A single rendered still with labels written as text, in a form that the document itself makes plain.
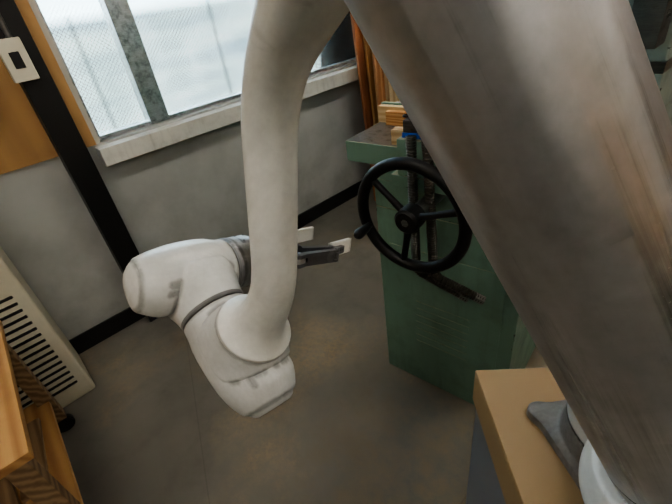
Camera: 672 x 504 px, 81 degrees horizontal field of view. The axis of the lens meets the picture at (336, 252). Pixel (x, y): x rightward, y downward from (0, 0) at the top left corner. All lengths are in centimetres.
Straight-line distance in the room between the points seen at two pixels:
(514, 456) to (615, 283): 49
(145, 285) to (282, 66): 34
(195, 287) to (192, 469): 107
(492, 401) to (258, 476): 94
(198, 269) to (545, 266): 47
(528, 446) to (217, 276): 51
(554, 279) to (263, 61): 31
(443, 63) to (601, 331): 15
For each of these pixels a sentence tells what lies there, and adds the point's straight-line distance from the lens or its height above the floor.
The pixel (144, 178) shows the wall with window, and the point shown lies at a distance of 205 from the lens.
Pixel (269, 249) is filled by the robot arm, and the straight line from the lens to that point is 44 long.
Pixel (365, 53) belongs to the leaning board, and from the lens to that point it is 256.
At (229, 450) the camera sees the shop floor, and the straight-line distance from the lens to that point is 156.
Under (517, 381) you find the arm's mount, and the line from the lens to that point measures 76.
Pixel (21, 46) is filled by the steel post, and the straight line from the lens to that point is 180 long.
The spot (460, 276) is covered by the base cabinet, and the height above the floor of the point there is 55.
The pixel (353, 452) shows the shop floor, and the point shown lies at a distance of 145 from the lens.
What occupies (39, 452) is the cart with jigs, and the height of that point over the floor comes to 20.
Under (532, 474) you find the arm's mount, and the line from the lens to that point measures 67.
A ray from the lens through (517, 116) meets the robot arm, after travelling 18.
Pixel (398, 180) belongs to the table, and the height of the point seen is 86.
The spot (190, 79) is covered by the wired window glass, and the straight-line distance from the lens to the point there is 217.
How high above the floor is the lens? 126
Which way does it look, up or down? 33 degrees down
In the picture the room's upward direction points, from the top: 9 degrees counter-clockwise
